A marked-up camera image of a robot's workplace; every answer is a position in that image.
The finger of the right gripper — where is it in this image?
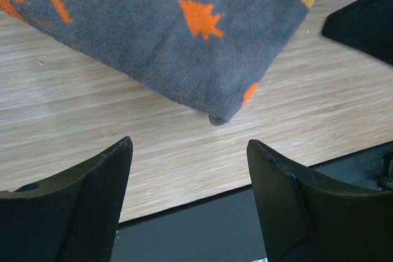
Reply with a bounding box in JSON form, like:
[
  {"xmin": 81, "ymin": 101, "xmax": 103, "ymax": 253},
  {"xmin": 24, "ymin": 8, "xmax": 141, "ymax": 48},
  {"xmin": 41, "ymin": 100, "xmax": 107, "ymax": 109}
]
[{"xmin": 321, "ymin": 0, "xmax": 393, "ymax": 65}]

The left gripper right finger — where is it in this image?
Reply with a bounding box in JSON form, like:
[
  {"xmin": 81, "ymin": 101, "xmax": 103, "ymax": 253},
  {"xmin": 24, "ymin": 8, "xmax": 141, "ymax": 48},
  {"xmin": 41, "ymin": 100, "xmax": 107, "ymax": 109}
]
[{"xmin": 247, "ymin": 140, "xmax": 392, "ymax": 261}]

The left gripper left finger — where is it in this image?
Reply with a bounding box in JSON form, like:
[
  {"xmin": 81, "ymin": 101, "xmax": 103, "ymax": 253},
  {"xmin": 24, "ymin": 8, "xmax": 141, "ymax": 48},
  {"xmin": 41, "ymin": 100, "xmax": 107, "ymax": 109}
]
[{"xmin": 1, "ymin": 137, "xmax": 133, "ymax": 261}]

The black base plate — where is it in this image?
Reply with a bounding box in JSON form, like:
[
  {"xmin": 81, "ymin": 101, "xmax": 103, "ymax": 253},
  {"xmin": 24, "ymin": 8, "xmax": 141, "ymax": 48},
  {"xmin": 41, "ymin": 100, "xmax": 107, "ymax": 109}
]
[{"xmin": 110, "ymin": 141, "xmax": 392, "ymax": 261}]

